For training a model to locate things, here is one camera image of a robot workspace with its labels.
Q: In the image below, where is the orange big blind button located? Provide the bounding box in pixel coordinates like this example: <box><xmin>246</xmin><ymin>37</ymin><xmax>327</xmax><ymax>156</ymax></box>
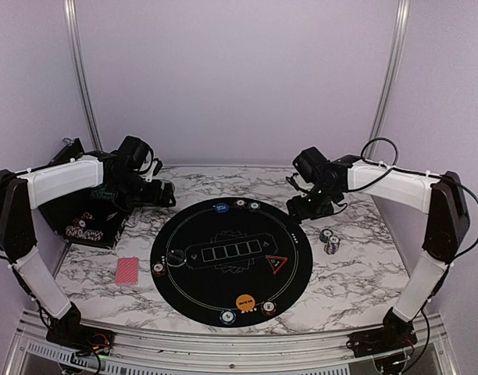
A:
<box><xmin>236</xmin><ymin>294</ymin><xmax>256</xmax><ymax>313</ymax></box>

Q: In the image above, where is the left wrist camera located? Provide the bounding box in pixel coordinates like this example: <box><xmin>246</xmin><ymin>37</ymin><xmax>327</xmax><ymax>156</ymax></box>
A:
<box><xmin>116</xmin><ymin>135</ymin><xmax>162</xmax><ymax>183</ymax></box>

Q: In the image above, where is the left aluminium frame post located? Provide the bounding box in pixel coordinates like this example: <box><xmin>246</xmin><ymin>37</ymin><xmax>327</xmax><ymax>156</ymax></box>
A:
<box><xmin>63</xmin><ymin>0</ymin><xmax>103</xmax><ymax>151</ymax></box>

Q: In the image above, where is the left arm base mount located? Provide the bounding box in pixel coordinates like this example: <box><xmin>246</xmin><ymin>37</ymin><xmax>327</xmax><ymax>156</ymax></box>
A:
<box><xmin>46</xmin><ymin>326</ymin><xmax>115</xmax><ymax>356</ymax></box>

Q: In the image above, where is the clear round dealer button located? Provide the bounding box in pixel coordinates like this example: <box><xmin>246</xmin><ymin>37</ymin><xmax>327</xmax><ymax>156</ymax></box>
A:
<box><xmin>166</xmin><ymin>249</ymin><xmax>186</xmax><ymax>267</ymax></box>

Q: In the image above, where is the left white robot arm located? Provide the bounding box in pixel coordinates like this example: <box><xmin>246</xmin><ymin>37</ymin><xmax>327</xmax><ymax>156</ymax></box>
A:
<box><xmin>0</xmin><ymin>151</ymin><xmax>176</xmax><ymax>348</ymax></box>

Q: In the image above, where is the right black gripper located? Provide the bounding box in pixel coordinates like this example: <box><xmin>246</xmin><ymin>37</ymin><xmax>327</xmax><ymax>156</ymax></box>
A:
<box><xmin>286</xmin><ymin>183</ymin><xmax>339</xmax><ymax>226</ymax></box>

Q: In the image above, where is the aluminium frame post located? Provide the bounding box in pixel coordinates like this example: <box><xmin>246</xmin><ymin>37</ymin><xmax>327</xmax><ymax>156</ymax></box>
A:
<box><xmin>369</xmin><ymin>0</ymin><xmax>411</xmax><ymax>141</ymax></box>
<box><xmin>63</xmin><ymin>0</ymin><xmax>103</xmax><ymax>151</ymax></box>

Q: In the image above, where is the red playing card deck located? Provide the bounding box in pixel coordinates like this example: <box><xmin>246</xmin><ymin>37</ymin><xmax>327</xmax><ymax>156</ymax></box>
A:
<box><xmin>115</xmin><ymin>257</ymin><xmax>139</xmax><ymax>286</ymax></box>

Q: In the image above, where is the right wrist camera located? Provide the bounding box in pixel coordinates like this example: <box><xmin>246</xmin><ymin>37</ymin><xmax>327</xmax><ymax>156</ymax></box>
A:
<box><xmin>292</xmin><ymin>146</ymin><xmax>328</xmax><ymax>184</ymax></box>

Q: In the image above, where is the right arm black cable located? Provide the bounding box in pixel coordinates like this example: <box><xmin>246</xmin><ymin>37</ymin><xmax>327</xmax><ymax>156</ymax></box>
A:
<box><xmin>359</xmin><ymin>137</ymin><xmax>478</xmax><ymax>266</ymax></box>

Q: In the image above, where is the front aluminium rail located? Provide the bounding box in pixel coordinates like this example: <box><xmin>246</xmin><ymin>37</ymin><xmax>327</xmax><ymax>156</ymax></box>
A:
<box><xmin>4</xmin><ymin>308</ymin><xmax>458</xmax><ymax>375</ymax></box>

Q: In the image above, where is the red black triangle all-in marker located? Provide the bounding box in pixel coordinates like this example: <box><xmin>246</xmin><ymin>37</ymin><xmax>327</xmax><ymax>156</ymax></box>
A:
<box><xmin>266</xmin><ymin>255</ymin><xmax>288</xmax><ymax>275</ymax></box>

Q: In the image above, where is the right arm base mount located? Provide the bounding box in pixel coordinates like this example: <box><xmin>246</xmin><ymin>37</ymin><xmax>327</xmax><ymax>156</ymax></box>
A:
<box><xmin>346</xmin><ymin>327</ymin><xmax>418</xmax><ymax>358</ymax></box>

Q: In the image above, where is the round black poker mat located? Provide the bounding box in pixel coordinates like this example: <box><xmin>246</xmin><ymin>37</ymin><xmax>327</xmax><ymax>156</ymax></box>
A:
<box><xmin>150</xmin><ymin>197</ymin><xmax>313</xmax><ymax>328</ymax></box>

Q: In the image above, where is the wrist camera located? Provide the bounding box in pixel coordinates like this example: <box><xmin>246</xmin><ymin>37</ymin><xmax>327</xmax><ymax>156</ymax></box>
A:
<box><xmin>292</xmin><ymin>146</ymin><xmax>328</xmax><ymax>184</ymax></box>
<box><xmin>116</xmin><ymin>135</ymin><xmax>162</xmax><ymax>183</ymax></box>

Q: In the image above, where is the right aluminium frame post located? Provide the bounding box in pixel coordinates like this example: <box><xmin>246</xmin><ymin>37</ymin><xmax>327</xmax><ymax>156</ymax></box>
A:
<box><xmin>369</xmin><ymin>0</ymin><xmax>411</xmax><ymax>141</ymax></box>

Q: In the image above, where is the green poker chip stack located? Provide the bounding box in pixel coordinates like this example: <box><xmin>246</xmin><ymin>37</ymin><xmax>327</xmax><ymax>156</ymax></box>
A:
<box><xmin>319</xmin><ymin>228</ymin><xmax>334</xmax><ymax>243</ymax></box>

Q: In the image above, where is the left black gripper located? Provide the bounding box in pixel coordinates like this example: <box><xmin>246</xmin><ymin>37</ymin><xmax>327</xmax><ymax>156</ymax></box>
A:
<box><xmin>110</xmin><ymin>170</ymin><xmax>175</xmax><ymax>207</ymax></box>

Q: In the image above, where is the blue small blind button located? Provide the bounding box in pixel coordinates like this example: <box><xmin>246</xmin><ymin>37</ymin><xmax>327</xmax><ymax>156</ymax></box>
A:
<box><xmin>213</xmin><ymin>202</ymin><xmax>230</xmax><ymax>213</ymax></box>

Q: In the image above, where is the black poker chip case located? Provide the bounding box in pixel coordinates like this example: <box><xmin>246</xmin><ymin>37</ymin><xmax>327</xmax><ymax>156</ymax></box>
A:
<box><xmin>34</xmin><ymin>139</ymin><xmax>130</xmax><ymax>248</ymax></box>

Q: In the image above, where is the red chip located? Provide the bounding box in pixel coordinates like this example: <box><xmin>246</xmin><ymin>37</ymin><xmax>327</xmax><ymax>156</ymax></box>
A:
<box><xmin>152</xmin><ymin>262</ymin><xmax>166</xmax><ymax>277</ymax></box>
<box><xmin>234</xmin><ymin>199</ymin><xmax>246</xmax><ymax>209</ymax></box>
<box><xmin>261</xmin><ymin>301</ymin><xmax>276</xmax><ymax>316</ymax></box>

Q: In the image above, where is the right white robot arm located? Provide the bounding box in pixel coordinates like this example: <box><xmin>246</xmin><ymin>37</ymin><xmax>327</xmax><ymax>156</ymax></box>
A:
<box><xmin>287</xmin><ymin>148</ymin><xmax>470</xmax><ymax>350</ymax></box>

